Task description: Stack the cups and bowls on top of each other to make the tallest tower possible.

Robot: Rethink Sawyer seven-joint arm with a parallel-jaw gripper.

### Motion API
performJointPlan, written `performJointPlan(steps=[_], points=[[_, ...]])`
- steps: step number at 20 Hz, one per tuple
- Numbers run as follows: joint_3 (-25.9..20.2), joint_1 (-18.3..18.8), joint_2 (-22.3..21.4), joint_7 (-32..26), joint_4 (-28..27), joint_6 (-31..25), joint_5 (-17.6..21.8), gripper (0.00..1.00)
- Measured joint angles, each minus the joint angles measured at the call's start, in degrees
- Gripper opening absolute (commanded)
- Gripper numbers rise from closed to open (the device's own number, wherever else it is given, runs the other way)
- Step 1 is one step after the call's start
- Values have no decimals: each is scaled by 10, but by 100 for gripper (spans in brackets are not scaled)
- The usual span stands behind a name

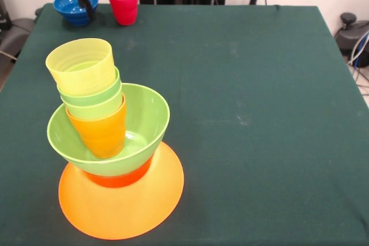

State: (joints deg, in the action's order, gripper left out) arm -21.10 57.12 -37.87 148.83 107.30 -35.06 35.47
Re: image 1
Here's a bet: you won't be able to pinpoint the blue bowl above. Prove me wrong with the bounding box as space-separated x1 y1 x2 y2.
53 0 99 27

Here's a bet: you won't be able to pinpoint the yellow cup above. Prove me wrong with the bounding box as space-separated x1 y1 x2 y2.
45 37 116 97

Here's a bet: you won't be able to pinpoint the green cup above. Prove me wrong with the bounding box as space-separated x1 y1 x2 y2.
56 67 122 108

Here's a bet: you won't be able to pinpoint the lime cup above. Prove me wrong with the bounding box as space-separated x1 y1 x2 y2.
61 90 124 120

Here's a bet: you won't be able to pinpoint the orange cup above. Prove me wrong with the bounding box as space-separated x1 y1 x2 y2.
65 94 127 160

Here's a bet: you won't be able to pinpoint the green bowl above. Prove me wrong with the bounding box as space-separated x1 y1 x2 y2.
46 83 171 177

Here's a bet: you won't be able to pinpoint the red-orange bowl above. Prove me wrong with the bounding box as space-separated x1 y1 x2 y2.
82 159 153 188

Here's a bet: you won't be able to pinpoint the large orange bowl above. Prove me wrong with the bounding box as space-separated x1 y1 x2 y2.
58 141 185 241

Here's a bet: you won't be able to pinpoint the pink cup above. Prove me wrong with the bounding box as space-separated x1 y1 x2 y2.
107 0 140 26

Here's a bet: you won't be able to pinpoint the black equipment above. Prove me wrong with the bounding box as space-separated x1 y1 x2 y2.
0 0 12 31

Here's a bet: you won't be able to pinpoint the dark green tablecloth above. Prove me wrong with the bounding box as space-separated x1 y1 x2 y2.
0 2 369 246

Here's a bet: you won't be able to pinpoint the tangled floor cables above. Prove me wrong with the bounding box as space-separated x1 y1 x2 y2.
347 31 369 96

